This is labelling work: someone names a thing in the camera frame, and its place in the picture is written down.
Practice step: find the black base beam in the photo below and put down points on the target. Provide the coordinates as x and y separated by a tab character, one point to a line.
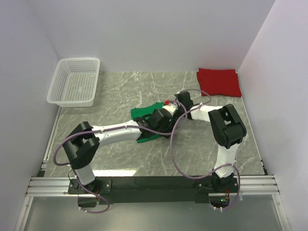
132	189

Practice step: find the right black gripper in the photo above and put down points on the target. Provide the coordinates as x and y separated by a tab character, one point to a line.
184	98

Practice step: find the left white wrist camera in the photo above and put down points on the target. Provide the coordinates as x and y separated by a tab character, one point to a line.
170	107

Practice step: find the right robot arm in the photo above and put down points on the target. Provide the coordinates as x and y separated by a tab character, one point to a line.
228	130

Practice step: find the folded red t-shirt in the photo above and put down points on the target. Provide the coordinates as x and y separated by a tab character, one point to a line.
219	82

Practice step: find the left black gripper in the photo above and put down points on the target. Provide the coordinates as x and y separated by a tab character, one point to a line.
169	129

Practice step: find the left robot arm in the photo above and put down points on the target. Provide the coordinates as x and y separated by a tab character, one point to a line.
82	144

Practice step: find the white plastic basket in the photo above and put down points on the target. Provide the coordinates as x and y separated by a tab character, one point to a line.
74	82

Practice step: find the green t-shirt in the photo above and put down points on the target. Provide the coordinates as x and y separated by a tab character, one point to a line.
142	115

